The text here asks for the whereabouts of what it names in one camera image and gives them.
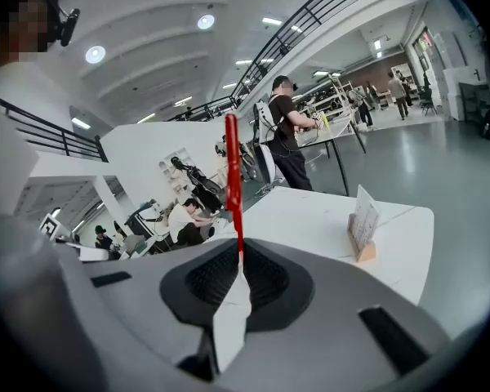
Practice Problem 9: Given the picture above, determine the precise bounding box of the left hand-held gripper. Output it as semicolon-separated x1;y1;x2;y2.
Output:
38;212;73;243

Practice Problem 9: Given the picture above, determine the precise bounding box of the person's head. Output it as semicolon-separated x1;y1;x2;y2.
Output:
0;0;62;71

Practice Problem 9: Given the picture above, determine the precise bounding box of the red stick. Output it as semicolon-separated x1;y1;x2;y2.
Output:
224;113;247;267

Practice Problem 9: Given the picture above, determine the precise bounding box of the long black balcony railing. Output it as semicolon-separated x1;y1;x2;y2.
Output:
166;0;408;123

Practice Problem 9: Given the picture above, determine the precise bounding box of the person's white shirt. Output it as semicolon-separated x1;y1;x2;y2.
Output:
0;90;40;216

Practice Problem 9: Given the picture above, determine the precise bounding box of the white backpack unit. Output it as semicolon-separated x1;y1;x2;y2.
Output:
252;98;287;188

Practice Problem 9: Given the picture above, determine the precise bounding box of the white table with black legs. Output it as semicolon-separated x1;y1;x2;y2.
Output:
295;114;368;198

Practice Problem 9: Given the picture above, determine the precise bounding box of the white shelving rack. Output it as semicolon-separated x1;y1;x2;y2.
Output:
292;74;357;118

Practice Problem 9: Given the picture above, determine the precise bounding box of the wooden card holder with card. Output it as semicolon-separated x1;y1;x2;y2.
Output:
346;184;381;263

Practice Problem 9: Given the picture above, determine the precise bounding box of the short black balcony railing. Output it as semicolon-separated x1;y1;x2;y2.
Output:
0;95;109;163

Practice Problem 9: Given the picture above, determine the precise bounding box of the black head-worn camera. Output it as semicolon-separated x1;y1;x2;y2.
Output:
56;7;82;48

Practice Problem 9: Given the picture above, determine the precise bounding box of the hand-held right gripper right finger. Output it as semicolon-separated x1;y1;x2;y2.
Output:
243;237;314;334

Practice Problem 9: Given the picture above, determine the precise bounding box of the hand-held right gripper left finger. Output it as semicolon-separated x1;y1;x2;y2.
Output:
159;238;241;330

